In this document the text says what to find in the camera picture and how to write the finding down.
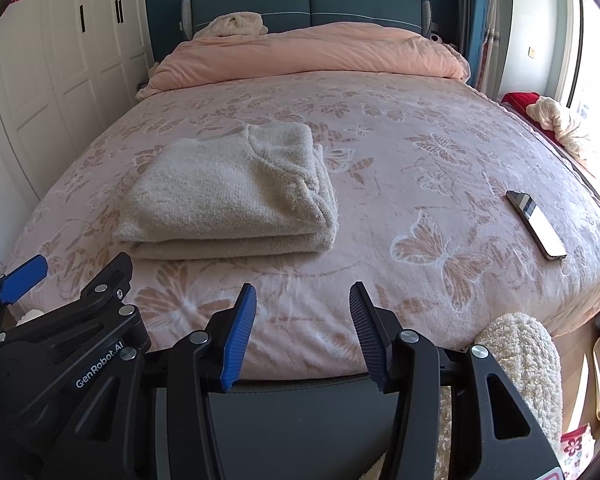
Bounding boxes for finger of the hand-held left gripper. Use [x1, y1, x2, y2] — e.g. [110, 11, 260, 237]
[0, 255, 49, 333]
[55, 252, 134, 322]

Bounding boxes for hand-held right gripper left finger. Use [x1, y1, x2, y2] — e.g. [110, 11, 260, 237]
[80, 283, 258, 480]

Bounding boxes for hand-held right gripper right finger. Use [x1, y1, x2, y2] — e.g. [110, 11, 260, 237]
[349, 281, 566, 480]

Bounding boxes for white knit sweater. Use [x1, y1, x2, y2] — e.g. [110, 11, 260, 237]
[114, 122, 340, 261]

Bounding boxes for cream bundled clothes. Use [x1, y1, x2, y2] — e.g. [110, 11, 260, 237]
[525, 96, 600, 162]

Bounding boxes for pink butterfly bed blanket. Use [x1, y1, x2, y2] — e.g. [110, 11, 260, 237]
[2, 71, 600, 382]

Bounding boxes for white wardrobe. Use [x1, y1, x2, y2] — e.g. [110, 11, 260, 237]
[0, 0, 154, 272]

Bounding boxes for black smartphone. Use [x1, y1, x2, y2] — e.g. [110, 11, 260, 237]
[506, 190, 568, 261]

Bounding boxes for floral printed cloth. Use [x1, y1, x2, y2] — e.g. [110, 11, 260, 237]
[560, 424, 597, 480]

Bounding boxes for cream towel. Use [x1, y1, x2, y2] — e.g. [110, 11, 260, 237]
[195, 11, 270, 39]

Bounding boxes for red cushion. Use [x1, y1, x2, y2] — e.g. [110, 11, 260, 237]
[500, 92, 544, 112]

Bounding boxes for pink duvet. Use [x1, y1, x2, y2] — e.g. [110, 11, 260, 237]
[136, 22, 472, 101]

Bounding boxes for blue curtain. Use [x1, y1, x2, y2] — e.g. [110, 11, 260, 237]
[455, 0, 502, 101]

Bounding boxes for blue upholstered headboard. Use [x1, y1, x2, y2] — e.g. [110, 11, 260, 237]
[181, 0, 434, 42]

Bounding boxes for window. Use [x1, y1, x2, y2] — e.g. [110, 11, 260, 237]
[565, 0, 600, 128]

